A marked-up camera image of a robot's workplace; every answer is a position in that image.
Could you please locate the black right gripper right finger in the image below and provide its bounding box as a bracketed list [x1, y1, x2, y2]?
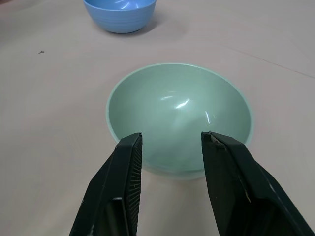
[201, 131, 315, 236]

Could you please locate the blue plastic bowl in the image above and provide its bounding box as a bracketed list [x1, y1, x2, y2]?
[83, 0, 157, 34]

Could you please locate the green plastic bowl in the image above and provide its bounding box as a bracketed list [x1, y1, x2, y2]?
[105, 62, 254, 180]

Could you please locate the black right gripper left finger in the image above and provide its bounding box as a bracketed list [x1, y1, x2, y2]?
[68, 132, 143, 236]

